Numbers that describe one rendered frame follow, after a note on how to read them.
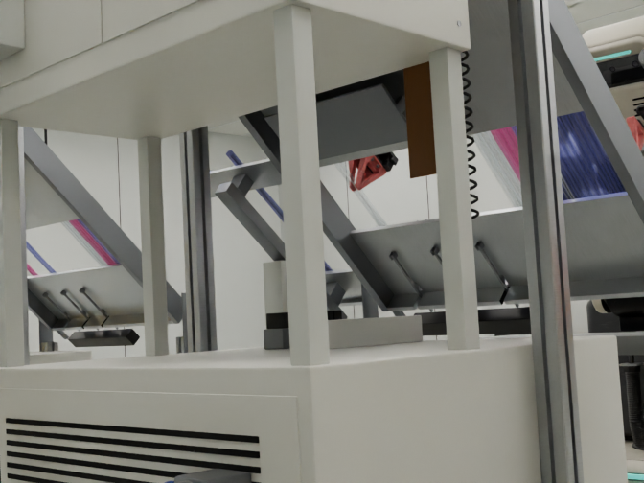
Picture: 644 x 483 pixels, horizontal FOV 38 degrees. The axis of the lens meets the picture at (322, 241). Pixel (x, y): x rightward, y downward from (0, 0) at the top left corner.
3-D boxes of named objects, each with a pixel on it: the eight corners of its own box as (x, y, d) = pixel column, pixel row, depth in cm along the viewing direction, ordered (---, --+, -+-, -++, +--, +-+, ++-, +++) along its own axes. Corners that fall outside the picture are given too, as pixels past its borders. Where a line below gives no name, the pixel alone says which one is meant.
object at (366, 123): (295, 182, 191) (307, 166, 194) (590, 123, 145) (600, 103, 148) (198, 52, 177) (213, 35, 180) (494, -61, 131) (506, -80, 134)
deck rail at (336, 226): (382, 311, 210) (394, 291, 213) (389, 311, 208) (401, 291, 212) (191, 55, 178) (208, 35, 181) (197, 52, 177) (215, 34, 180)
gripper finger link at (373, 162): (356, 175, 189) (373, 142, 193) (330, 180, 194) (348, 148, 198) (375, 197, 192) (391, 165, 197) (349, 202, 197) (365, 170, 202)
